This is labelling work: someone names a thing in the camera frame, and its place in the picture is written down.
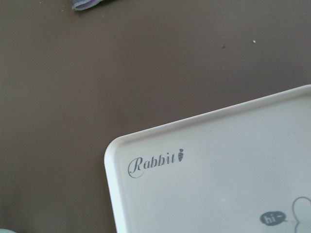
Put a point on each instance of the mint green bowl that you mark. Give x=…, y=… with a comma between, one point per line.
x=6, y=231

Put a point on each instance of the cream rectangular tray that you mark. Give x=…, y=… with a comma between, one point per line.
x=241, y=169

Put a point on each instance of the grey folded cloth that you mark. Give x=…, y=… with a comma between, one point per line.
x=80, y=5

